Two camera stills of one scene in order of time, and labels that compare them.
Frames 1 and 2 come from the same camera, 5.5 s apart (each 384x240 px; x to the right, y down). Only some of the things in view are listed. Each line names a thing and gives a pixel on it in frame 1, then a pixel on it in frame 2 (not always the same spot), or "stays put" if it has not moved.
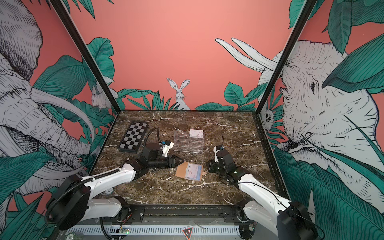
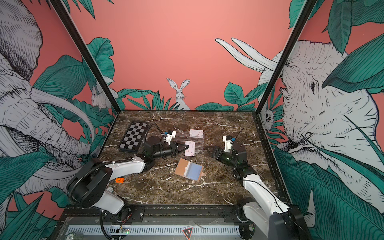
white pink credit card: [196, 133] stays put
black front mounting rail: [180, 213] stays put
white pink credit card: [193, 172] to [190, 151]
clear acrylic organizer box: [182, 142] stays put
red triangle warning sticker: [188, 232] stays put
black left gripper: [173, 163] to [174, 149]
